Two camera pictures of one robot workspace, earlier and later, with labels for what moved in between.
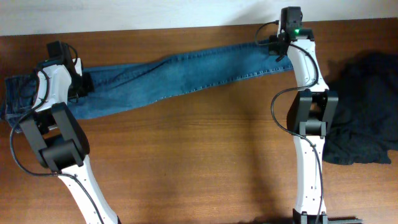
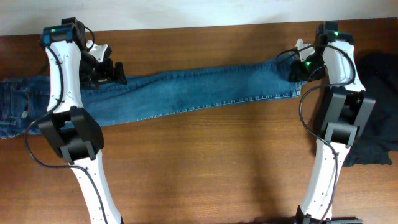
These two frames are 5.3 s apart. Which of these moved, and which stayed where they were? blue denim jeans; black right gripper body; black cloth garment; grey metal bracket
Moved: blue denim jeans; black right gripper body
Stayed: black cloth garment; grey metal bracket
